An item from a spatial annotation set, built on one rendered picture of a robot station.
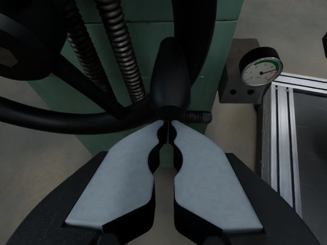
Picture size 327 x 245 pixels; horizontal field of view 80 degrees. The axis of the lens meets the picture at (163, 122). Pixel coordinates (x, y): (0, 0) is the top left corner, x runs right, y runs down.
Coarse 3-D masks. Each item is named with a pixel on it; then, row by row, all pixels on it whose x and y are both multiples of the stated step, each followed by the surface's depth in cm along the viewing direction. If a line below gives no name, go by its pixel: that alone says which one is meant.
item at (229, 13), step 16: (80, 0) 29; (128, 0) 29; (144, 0) 29; (160, 0) 29; (224, 0) 29; (240, 0) 29; (96, 16) 31; (128, 16) 31; (144, 16) 31; (160, 16) 31; (224, 16) 31
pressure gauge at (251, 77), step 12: (264, 48) 31; (240, 60) 33; (252, 60) 30; (264, 60) 30; (276, 60) 30; (240, 72) 33; (252, 72) 32; (276, 72) 32; (252, 84) 34; (264, 84) 34
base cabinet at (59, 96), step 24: (96, 24) 33; (144, 24) 32; (168, 24) 32; (216, 24) 32; (72, 48) 37; (96, 48) 37; (144, 48) 36; (216, 48) 36; (120, 72) 42; (144, 72) 41; (216, 72) 41; (48, 96) 49; (72, 96) 49; (120, 96) 48; (192, 96) 47; (96, 144) 72; (168, 144) 70
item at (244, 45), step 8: (232, 40) 43; (240, 40) 43; (248, 40) 43; (256, 40) 43; (232, 48) 42; (240, 48) 41; (248, 48) 41; (232, 56) 40; (240, 56) 40; (232, 64) 39; (224, 72) 40; (232, 72) 38; (224, 80) 40; (232, 80) 38; (240, 80) 38; (224, 88) 40; (232, 88) 40; (240, 88) 40; (248, 88) 39; (256, 88) 39; (264, 88) 39; (224, 96) 42; (232, 96) 42; (240, 96) 42; (248, 96) 41; (256, 96) 41
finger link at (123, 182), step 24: (120, 144) 10; (144, 144) 10; (120, 168) 9; (144, 168) 8; (96, 192) 7; (120, 192) 7; (144, 192) 7; (72, 216) 6; (96, 216) 6; (120, 216) 6; (144, 216) 7; (120, 240) 7
